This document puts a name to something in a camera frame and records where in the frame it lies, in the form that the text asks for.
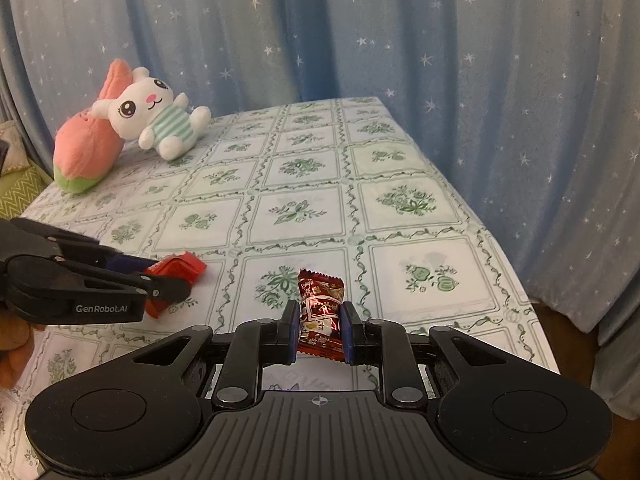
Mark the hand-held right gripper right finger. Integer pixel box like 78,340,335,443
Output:
341,302,526,409

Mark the person's left hand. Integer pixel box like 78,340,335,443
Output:
0,305,47,389

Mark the pink green plush toy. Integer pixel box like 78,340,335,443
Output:
52,58,132,196

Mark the dark red candy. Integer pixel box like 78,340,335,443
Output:
297,268,346,358

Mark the red snack packet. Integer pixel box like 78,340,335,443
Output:
144,251,207,318

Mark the white plush rabbit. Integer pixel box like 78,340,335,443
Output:
91,66,212,162

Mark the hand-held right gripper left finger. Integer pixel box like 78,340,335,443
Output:
116,300,300,411

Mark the blue star curtain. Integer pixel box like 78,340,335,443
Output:
0,0,640,418

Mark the beige pillow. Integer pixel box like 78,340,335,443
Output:
0,120,31,175

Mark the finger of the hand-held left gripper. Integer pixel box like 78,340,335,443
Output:
0,216,157,273
60,256,194,307

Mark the green zigzag cushion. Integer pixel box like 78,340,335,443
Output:
0,164,53,221

